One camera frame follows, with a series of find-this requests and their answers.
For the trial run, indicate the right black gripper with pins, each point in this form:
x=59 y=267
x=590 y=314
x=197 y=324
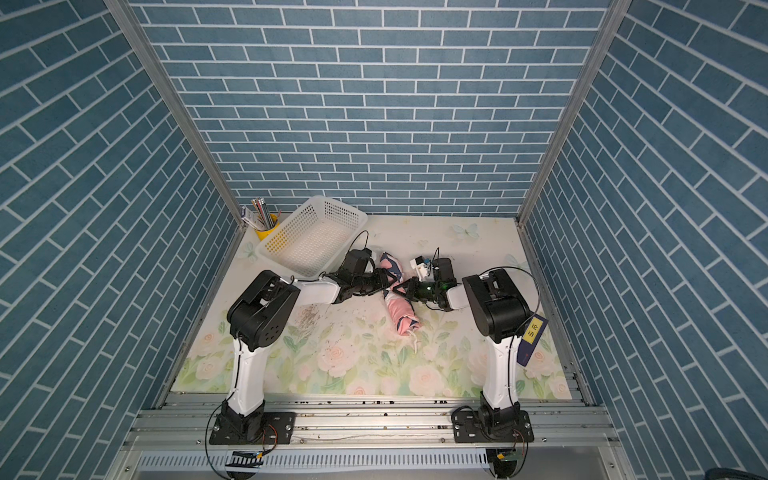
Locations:
x=413 y=286

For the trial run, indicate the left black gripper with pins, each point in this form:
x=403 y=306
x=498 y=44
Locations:
x=380 y=280

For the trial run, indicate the pink shark print shorts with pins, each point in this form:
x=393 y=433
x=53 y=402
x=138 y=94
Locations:
x=399 y=307

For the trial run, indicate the white plastic mesh basket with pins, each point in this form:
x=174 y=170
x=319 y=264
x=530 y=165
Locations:
x=309 y=240

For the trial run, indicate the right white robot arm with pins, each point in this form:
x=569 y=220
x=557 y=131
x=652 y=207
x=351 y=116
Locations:
x=501 y=315

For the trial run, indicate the yellow metal pencil cup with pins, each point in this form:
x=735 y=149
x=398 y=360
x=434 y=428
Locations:
x=263 y=234

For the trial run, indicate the striped pencil bundle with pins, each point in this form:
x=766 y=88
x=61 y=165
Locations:
x=264 y=215

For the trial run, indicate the navy blue book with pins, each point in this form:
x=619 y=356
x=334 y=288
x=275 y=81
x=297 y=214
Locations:
x=530 y=339

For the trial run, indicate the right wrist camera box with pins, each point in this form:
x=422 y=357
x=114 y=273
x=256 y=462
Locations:
x=422 y=267

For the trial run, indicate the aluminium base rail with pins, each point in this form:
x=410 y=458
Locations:
x=188 y=422

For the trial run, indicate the right aluminium corner post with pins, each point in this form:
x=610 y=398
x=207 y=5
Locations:
x=596 y=55

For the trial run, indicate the aluminium corner post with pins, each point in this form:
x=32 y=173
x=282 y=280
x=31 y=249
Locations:
x=135 y=35
x=596 y=55

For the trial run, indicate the left aluminium corner post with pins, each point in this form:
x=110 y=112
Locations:
x=135 y=35

